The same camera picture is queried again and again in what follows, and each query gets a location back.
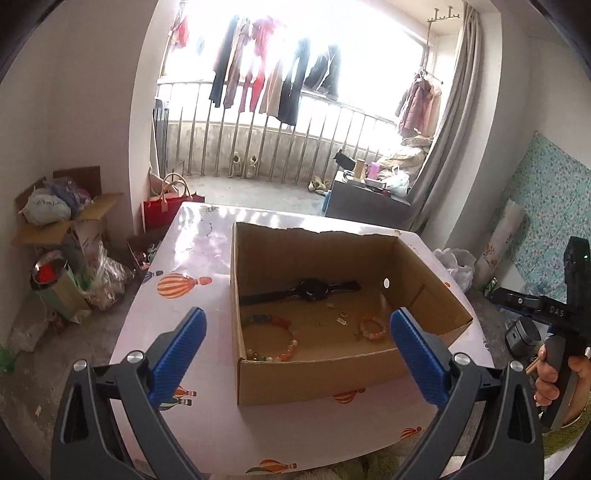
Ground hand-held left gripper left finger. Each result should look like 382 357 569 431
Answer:
51 307 208 480

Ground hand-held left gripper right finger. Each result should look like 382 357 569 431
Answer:
389 308 546 480

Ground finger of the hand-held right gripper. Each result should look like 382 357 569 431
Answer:
488 286 544 319

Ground orange pink bead bracelet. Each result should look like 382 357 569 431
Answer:
359 315 387 342

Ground multicoloured bead bracelet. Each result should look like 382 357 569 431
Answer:
244 313 300 363

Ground brown cardboard box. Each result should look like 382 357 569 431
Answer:
230 222 475 407

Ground wristwatch with leather strap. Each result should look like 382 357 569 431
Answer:
239 278 361 306

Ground person's right hand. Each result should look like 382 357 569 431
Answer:
533 344 591 407

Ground dark grey floor device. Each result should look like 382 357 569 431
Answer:
505 316 541 359

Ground rolled floral paper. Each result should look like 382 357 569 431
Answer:
475 199 526 289

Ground white plastic bag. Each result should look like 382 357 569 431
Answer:
434 248 476 293

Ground pink printed tablecloth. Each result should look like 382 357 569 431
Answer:
110 202 491 477

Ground clear plastic bag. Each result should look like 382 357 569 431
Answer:
83 244 135 310

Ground red shopping bag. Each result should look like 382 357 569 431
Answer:
142 173 205 232

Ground green bag with red bowl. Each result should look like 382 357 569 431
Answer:
30 251 91 324

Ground yellow-green fluffy rug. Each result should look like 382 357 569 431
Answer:
540 406 583 459

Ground grey cabinet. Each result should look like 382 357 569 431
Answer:
324 171 412 220

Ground open cardboard box with bags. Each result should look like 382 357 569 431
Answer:
14 166 125 246

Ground pile of bedding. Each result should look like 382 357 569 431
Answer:
376 136 435 181

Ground purple bag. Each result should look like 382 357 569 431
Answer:
46 178 93 213

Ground grey curtain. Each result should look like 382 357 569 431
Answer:
409 4 485 234

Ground white sack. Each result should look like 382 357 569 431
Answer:
23 191 71 225

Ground hanging pink jackets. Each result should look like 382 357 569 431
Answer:
394 76 443 140

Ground folded grey rack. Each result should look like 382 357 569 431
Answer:
152 96 170 174

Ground metal balcony railing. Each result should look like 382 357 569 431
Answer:
154 78 402 186

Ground metal coat rack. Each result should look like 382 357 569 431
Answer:
418 6 463 85

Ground row of hanging clothes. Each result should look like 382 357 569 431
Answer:
168 14 343 128

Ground floral wall cloth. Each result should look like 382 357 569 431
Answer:
489 131 591 305

